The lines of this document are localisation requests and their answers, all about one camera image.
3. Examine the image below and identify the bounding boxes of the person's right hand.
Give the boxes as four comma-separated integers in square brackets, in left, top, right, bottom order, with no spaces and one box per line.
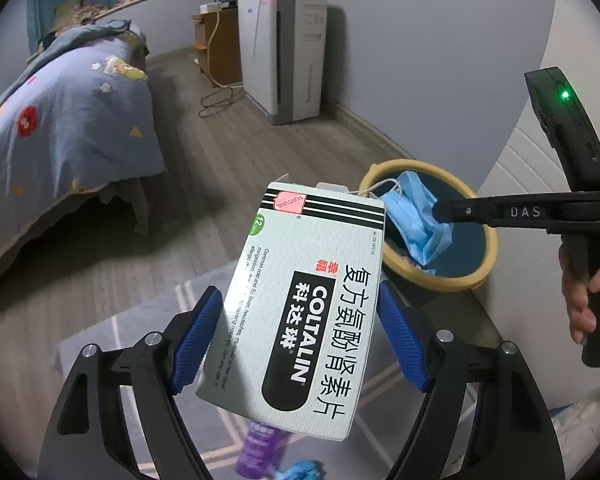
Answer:
[558,241,600,345]

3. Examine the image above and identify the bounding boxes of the teal bin with yellow rim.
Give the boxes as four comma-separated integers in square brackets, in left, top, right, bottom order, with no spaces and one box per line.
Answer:
[357,159,499,292]

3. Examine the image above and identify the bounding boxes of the wooden cabinet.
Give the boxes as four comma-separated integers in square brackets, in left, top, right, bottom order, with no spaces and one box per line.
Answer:
[191,4,244,89]

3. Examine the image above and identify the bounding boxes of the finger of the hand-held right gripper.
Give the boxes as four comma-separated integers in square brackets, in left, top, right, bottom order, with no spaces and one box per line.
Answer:
[432,192,550,234]

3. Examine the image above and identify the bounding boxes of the white medicine box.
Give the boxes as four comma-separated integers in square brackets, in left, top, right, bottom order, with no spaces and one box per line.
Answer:
[195,179,387,444]

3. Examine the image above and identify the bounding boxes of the bed with blue patterned quilt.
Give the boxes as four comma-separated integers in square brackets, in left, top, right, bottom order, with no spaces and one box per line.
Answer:
[0,17,167,272]

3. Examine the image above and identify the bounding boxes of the white air purifier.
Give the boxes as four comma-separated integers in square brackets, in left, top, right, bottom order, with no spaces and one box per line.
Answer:
[236,0,330,127]

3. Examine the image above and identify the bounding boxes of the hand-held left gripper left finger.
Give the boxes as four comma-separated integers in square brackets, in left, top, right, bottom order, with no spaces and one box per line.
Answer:
[37,286,225,480]

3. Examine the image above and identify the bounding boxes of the blue face mask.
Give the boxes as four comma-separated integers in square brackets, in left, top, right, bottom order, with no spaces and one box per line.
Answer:
[359,170,454,269]
[275,461,327,480]

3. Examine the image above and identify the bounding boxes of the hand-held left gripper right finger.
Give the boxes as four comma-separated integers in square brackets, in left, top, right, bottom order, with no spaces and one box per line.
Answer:
[378,280,567,480]

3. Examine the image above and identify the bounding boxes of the grey bed base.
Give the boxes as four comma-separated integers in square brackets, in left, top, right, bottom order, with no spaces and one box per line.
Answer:
[82,174,154,241]

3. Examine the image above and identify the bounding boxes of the white power cable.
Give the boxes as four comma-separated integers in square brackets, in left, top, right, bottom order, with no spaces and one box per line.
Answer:
[197,4,247,119]

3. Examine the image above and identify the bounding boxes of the purple packet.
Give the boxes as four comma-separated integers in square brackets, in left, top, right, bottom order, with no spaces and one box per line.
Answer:
[235,421,287,479]

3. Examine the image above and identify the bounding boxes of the grey plaid rug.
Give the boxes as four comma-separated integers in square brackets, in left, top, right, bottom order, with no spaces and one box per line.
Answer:
[50,259,487,480]

